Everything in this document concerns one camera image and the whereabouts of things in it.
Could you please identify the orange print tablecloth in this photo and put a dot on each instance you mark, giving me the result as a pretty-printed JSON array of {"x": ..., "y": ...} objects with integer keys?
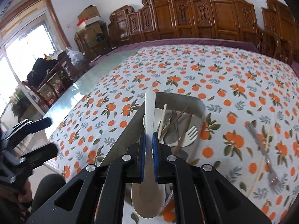
[{"x": 237, "y": 87}]

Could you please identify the cardboard boxes stack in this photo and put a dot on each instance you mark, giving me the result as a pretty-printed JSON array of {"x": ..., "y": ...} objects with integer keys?
[{"x": 88, "y": 16}]

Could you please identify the metal fork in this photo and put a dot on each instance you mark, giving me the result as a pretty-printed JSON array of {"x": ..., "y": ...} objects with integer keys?
[{"x": 273, "y": 179}]

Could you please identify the carved wooden bench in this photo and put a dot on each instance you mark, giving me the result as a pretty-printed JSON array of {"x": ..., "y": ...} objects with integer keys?
[{"x": 233, "y": 20}]

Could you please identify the dark brown chopstick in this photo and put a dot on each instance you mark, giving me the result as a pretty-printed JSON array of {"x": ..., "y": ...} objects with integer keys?
[
  {"x": 181, "y": 140},
  {"x": 174, "y": 121}
]

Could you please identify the purple bench cushion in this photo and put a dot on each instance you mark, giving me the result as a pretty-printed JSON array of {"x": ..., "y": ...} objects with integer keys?
[{"x": 248, "y": 46}]

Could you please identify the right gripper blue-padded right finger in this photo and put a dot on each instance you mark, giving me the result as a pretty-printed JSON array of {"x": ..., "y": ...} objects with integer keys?
[{"x": 185, "y": 179}]

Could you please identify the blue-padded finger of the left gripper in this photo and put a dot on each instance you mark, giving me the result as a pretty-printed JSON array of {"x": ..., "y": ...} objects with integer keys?
[
  {"x": 37, "y": 123},
  {"x": 37, "y": 157}
]

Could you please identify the grey utensil tray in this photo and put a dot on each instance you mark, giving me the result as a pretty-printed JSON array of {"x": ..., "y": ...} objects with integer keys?
[{"x": 133, "y": 130}]

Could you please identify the white plastic fork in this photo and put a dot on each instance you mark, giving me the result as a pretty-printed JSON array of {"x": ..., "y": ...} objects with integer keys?
[{"x": 190, "y": 136}]

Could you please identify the wooden chair with clutter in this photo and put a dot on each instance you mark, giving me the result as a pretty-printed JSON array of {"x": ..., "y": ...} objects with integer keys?
[{"x": 49, "y": 79}]

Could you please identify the white plastic spoon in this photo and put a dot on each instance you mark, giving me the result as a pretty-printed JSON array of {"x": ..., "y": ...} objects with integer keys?
[{"x": 148, "y": 197}]

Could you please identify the white spoon in tray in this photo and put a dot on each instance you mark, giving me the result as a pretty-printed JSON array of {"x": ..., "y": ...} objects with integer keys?
[{"x": 153, "y": 119}]

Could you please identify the light bamboo chopstick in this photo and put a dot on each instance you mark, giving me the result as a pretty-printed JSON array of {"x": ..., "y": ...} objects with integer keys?
[
  {"x": 161, "y": 122},
  {"x": 261, "y": 164}
]

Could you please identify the white plastic bag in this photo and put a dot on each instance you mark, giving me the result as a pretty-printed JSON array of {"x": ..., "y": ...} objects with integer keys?
[{"x": 76, "y": 57}]

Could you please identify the person's left hand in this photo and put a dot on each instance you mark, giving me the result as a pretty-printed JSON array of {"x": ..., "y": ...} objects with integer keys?
[{"x": 25, "y": 199}]

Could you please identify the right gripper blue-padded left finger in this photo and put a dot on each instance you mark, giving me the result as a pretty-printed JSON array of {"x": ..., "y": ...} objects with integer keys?
[{"x": 112, "y": 180}]

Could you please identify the carved wooden armchair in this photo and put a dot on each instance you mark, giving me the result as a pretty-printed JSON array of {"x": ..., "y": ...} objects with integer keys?
[{"x": 279, "y": 19}]

